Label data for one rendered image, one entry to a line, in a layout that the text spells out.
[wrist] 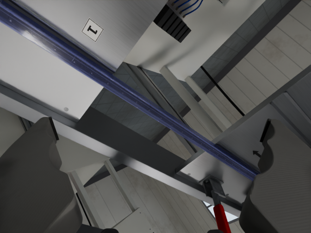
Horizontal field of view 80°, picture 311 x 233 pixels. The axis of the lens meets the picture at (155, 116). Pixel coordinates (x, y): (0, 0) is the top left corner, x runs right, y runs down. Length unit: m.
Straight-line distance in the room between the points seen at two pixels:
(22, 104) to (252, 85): 3.47
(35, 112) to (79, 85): 0.06
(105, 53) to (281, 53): 3.42
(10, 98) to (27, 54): 0.05
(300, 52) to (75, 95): 3.44
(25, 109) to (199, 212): 4.60
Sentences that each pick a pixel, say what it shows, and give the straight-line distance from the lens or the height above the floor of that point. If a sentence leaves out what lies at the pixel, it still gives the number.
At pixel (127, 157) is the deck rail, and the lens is 0.28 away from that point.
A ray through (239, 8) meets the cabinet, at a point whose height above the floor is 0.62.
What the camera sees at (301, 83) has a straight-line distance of 0.30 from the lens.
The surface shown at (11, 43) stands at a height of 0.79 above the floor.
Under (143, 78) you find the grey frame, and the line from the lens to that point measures 0.63.
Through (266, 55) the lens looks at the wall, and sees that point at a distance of 3.58.
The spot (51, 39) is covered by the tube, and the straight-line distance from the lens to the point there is 0.21.
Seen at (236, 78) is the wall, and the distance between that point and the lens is 3.64.
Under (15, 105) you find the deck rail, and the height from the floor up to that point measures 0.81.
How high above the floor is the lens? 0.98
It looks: 18 degrees down
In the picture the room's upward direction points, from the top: 143 degrees clockwise
